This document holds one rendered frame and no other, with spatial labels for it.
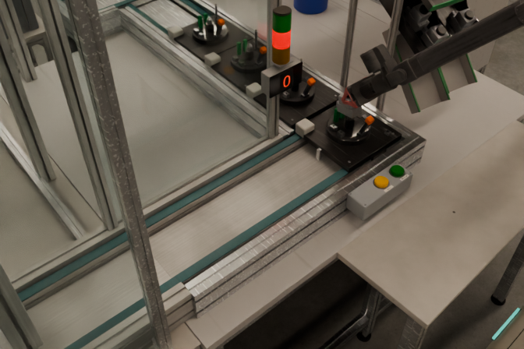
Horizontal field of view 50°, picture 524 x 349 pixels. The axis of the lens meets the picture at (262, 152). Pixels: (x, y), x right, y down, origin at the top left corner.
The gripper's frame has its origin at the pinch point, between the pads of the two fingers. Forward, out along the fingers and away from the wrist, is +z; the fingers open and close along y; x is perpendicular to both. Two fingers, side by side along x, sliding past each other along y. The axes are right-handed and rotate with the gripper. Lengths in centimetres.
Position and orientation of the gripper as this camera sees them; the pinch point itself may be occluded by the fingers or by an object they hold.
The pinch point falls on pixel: (348, 97)
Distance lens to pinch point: 174.2
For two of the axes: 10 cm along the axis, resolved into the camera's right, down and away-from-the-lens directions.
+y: -7.7, 4.3, -4.7
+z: -4.4, 1.7, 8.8
